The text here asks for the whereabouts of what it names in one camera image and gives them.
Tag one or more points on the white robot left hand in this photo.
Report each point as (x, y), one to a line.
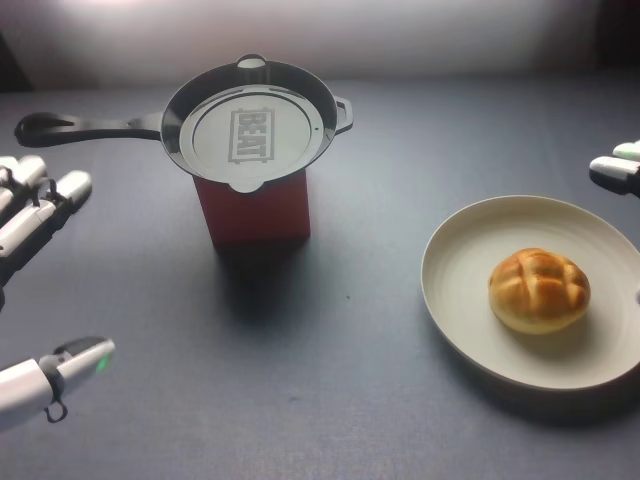
(75, 185)

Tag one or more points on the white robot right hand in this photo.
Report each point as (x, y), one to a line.
(612, 167)

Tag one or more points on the golden bread roll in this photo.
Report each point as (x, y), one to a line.
(540, 292)

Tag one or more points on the red cube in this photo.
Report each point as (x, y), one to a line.
(260, 220)

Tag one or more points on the cream round plate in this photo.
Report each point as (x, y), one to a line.
(460, 280)

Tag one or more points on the grey table cloth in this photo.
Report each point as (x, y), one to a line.
(320, 425)

